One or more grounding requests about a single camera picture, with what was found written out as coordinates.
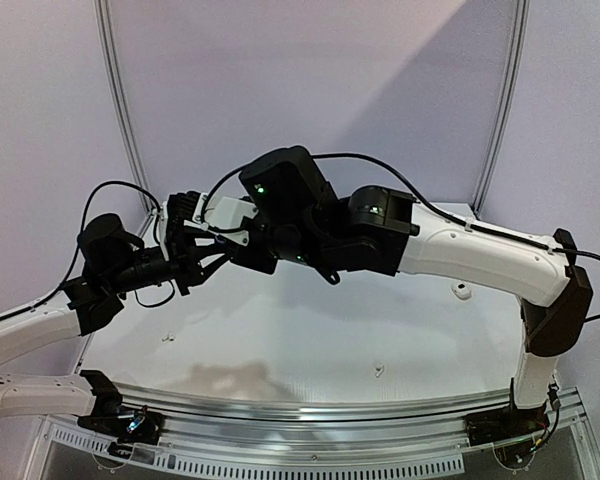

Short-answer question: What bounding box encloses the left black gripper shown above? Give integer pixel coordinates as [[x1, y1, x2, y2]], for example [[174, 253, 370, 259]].
[[106, 227, 227, 295]]

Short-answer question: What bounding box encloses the white earbud charging case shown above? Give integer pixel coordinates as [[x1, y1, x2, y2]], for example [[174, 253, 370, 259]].
[[451, 282, 472, 301]]

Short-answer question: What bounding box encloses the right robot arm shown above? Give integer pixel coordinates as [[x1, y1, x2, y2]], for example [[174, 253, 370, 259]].
[[239, 146, 593, 436]]

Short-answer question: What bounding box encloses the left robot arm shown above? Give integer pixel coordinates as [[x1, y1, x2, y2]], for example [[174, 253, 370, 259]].
[[0, 213, 231, 434]]

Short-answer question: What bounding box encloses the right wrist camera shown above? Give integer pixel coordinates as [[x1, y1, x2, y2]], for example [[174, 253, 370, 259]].
[[192, 193, 258, 246]]

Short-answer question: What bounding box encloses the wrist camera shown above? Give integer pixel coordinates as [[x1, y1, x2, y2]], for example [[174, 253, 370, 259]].
[[159, 190, 206, 261], [192, 193, 258, 246]]

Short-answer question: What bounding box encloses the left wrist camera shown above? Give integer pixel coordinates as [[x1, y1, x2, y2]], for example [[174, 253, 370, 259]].
[[159, 190, 206, 261]]

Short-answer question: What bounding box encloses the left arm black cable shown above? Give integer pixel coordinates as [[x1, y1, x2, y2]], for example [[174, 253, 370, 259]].
[[29, 181, 179, 311]]

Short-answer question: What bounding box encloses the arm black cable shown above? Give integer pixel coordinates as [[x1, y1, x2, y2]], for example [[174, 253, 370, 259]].
[[29, 181, 179, 311], [204, 152, 600, 321]]

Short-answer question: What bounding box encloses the front aluminium rail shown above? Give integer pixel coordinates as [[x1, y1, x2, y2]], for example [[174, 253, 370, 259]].
[[119, 384, 508, 457]]

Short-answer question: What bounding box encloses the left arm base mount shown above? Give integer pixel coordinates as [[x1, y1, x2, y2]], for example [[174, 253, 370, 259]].
[[77, 397, 165, 445]]

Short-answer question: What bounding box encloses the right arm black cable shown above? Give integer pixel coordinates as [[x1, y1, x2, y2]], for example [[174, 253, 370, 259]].
[[204, 152, 600, 321]]

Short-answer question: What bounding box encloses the perforated cable tray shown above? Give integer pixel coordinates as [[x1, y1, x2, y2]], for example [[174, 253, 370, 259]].
[[40, 426, 465, 479]]

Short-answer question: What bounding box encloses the left aluminium frame post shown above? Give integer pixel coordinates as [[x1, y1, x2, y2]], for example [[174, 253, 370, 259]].
[[94, 0, 150, 191]]

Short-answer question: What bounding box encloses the aluminium frame post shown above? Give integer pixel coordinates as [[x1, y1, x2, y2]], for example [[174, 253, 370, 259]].
[[94, 0, 150, 191], [471, 0, 529, 217]]

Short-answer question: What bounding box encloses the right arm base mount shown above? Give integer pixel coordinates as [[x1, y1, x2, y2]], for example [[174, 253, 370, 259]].
[[463, 402, 548, 446]]

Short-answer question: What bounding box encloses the right aluminium frame post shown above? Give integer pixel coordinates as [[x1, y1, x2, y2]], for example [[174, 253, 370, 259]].
[[471, 0, 529, 217]]

